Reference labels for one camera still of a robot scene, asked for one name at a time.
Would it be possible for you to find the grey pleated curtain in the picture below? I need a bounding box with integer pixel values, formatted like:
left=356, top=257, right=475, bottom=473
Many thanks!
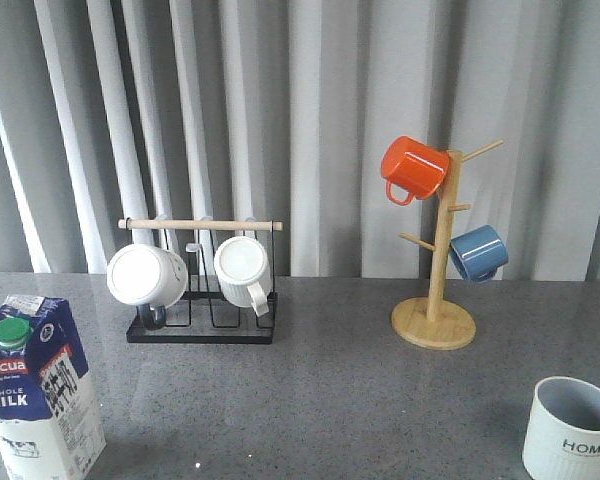
left=0, top=1, right=600, bottom=281

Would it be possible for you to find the blue enamel mug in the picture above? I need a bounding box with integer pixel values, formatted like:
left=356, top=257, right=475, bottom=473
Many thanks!
left=449, top=225, right=509, bottom=283

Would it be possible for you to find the white HOME mug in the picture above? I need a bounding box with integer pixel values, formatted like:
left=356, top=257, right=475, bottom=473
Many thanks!
left=522, top=376, right=600, bottom=479

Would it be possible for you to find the wooden mug tree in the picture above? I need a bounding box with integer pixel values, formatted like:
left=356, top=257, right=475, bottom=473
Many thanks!
left=391, top=139, right=504, bottom=350

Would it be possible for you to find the blue white milk carton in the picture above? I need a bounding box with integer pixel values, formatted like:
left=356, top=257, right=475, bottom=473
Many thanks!
left=0, top=294, right=106, bottom=479

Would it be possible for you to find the orange enamel mug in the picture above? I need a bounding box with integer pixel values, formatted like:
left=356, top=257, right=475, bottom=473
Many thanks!
left=381, top=136, right=451, bottom=206

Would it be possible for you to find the smooth white hanging mug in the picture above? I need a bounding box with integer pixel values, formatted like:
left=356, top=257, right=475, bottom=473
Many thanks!
left=106, top=244, right=189, bottom=330

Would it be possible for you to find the black metal mug rack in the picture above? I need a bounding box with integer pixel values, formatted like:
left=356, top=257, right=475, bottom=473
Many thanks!
left=118, top=218, right=283, bottom=344

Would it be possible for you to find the ribbed white hanging mug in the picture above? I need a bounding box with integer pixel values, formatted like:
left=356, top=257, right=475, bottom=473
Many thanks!
left=214, top=236, right=273, bottom=317

